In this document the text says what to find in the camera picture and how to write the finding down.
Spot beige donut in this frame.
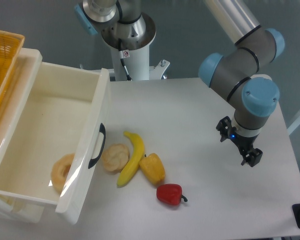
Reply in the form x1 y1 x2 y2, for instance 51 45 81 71
50 153 75 194

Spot orange woven basket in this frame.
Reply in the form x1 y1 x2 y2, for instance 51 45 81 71
0 30 25 106

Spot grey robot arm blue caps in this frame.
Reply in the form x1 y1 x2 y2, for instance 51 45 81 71
74 0 285 167

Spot white drawer cabinet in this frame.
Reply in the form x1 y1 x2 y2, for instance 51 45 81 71
0 48 43 223

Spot white top drawer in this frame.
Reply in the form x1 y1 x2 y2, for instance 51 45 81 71
0 62 110 224

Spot yellow bell pepper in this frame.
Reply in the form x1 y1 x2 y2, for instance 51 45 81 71
139 153 165 186

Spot round beige bread roll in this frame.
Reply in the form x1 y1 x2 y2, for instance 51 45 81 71
101 143 130 172

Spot red bell pepper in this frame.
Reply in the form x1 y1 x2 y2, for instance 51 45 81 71
156 183 188 206

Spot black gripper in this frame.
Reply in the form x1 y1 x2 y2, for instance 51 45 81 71
216 116 263 167

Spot black cable on pedestal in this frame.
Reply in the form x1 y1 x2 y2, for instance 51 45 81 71
117 37 133 82

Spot yellow banana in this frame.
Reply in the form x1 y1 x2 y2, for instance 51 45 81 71
116 131 145 188

